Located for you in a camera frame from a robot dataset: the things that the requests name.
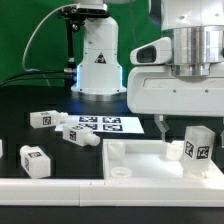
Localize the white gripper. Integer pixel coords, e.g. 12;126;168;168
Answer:
127;63;224;142

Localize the white square table top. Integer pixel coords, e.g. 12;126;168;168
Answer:
102;139;224;181

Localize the paper sheet with markers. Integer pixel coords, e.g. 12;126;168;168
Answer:
66;115;144;134

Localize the white L-shaped fence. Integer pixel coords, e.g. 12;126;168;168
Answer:
0;169;224;207

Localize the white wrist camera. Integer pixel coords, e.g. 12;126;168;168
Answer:
130;37;172;65

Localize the grey cable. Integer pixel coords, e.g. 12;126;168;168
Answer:
21;3;75;87

